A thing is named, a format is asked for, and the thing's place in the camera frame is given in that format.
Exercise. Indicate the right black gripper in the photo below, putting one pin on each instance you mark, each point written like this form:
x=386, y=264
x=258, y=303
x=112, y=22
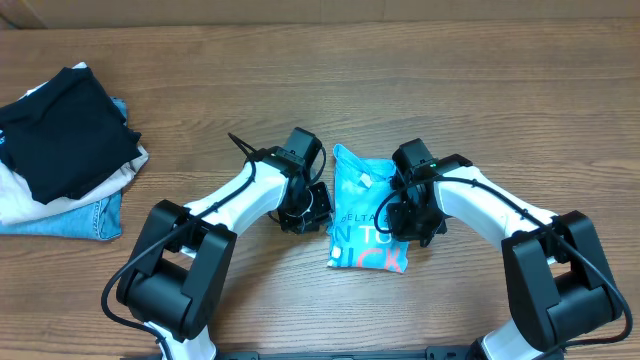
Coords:
x=402, y=232

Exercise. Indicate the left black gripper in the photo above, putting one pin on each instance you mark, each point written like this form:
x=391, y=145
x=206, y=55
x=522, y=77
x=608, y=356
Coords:
x=324, y=208

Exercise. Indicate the light blue printed t-shirt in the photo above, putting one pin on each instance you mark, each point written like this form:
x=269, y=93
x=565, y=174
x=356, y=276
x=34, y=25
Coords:
x=357, y=233

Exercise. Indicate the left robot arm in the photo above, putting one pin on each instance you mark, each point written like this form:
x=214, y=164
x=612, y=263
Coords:
x=173, y=280

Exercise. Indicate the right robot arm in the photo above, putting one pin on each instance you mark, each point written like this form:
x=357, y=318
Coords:
x=561, y=290

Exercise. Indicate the folded blue denim jeans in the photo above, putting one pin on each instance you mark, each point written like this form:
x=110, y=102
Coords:
x=97, y=221

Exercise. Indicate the folded black garment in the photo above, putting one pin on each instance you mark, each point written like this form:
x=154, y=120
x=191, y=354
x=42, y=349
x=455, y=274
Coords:
x=67, y=137

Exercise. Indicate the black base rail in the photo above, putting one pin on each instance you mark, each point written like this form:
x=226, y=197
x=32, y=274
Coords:
x=340, y=354

